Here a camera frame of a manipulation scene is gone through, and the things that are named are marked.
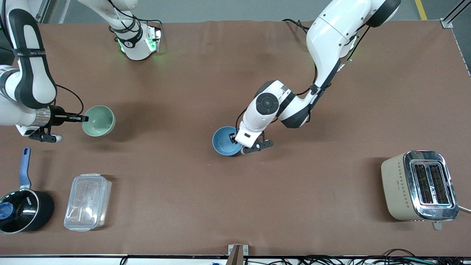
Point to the grey metal bracket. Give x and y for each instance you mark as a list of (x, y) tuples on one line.
[(245, 250)]

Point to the beige and chrome toaster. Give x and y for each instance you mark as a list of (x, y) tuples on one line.
[(404, 187)]

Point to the green bowl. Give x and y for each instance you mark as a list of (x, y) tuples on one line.
[(100, 121)]

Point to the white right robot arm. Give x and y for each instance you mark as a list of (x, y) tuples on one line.
[(33, 73)]

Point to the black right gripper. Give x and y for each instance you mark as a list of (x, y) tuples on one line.
[(57, 114)]

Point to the clear plastic food container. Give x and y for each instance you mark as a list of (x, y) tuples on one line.
[(87, 202)]

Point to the aluminium frame profile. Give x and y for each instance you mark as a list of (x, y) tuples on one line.
[(42, 13), (447, 24)]

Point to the metal arm base connector plate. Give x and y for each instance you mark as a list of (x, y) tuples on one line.
[(157, 36)]

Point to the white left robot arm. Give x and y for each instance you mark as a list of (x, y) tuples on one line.
[(331, 33)]

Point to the brown table cover sheet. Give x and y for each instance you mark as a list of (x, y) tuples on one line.
[(206, 202)]

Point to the glass lid with blue knob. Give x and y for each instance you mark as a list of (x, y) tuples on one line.
[(25, 209)]

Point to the brown wooden strut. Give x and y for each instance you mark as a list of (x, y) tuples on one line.
[(235, 257)]

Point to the blue bowl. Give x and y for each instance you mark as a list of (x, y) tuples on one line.
[(222, 141)]

